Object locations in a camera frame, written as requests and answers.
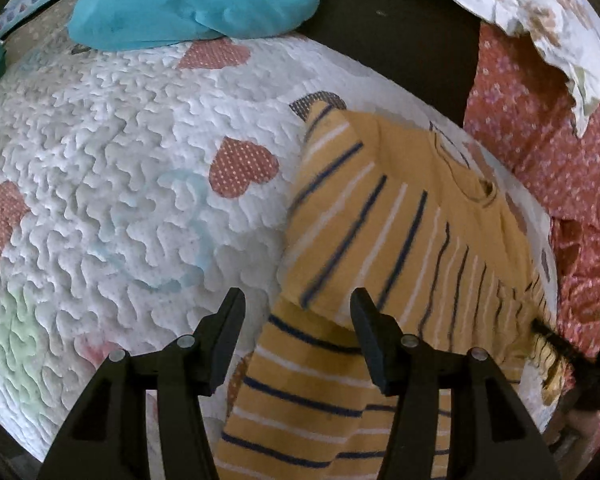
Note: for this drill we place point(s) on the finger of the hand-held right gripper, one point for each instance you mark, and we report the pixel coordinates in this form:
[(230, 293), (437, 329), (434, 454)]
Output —
[(562, 344)]

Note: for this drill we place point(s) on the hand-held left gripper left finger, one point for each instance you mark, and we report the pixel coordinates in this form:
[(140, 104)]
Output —
[(227, 341)]

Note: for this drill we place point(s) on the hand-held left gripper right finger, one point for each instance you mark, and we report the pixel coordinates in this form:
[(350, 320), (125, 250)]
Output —
[(375, 346)]

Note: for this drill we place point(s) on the yellow striped small shirt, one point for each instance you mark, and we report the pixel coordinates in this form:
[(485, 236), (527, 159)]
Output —
[(420, 195)]

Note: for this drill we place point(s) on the white quilted heart blanket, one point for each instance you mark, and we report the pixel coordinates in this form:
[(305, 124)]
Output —
[(130, 185)]

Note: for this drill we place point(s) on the red floral cloth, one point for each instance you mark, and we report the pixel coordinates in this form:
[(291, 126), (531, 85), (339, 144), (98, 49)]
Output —
[(545, 150)]

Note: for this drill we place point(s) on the teal cloth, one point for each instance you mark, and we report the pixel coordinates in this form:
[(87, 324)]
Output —
[(190, 0)]

